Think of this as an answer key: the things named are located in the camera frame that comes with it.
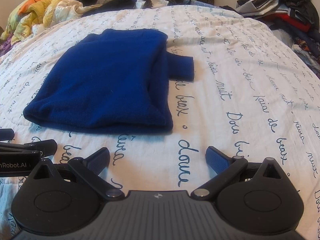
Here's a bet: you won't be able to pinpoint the blue knit sweater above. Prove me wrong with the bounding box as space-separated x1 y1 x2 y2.
23 29 194 134

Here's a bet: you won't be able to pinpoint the dark clothes heap on chair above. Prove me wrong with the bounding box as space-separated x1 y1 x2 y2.
220 0 320 63

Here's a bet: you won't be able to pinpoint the white script-print bedspread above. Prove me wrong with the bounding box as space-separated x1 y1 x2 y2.
1 5 319 239

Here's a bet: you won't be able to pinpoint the yellow floral quilt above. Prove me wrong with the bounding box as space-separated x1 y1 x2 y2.
1 0 100 44

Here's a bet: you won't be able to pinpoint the crumpled silver wrappers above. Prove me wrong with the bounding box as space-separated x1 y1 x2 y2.
135 0 169 9

